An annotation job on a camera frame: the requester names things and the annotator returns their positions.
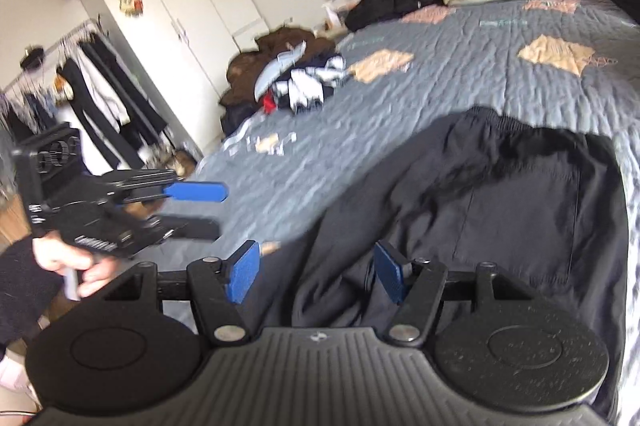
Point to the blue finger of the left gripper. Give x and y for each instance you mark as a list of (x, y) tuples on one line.
[(190, 228), (195, 191)]

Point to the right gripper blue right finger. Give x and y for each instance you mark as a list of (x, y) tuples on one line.
[(415, 287)]

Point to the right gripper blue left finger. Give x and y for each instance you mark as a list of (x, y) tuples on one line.
[(217, 287)]

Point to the black pants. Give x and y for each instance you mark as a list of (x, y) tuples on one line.
[(547, 205)]

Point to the left forearm black sleeve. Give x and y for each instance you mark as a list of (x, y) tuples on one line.
[(26, 291)]

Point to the clothes rack with hanging clothes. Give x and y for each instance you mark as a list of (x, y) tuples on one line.
[(82, 81)]

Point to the person's left hand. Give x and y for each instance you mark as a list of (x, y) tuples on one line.
[(52, 254)]

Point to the red garment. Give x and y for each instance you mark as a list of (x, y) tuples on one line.
[(269, 104)]

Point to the brown jacket pile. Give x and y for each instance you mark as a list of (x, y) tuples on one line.
[(238, 100)]

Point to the striped navy white garment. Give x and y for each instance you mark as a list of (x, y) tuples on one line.
[(306, 87)]

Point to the light blue garment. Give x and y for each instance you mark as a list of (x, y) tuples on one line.
[(276, 68)]

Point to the white wardrobe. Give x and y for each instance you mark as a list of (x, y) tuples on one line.
[(179, 51)]

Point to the grey quilted bedspread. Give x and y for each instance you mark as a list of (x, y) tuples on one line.
[(561, 64)]

